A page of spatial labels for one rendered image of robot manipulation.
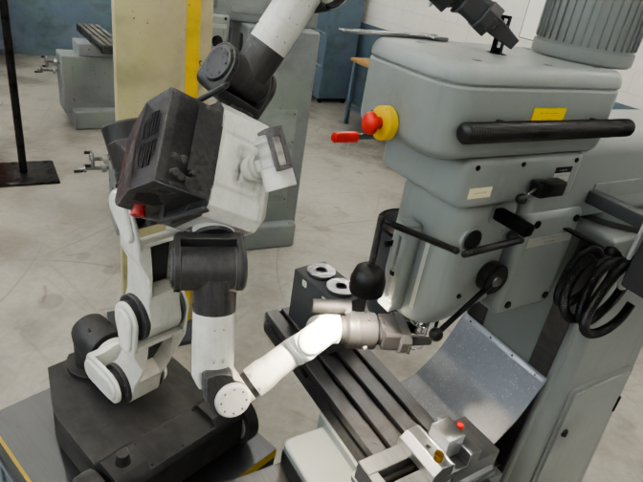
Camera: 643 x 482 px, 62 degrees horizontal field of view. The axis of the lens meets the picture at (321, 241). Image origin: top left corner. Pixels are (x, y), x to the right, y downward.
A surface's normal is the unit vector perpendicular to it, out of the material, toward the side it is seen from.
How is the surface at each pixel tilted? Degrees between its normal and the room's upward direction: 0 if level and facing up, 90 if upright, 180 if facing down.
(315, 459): 0
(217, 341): 74
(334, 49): 90
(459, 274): 90
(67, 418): 0
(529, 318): 90
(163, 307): 81
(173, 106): 60
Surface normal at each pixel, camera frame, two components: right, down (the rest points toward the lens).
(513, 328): -0.86, 0.13
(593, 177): 0.50, 0.47
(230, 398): 0.43, 0.21
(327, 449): 0.14, -0.87
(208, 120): 0.70, -0.11
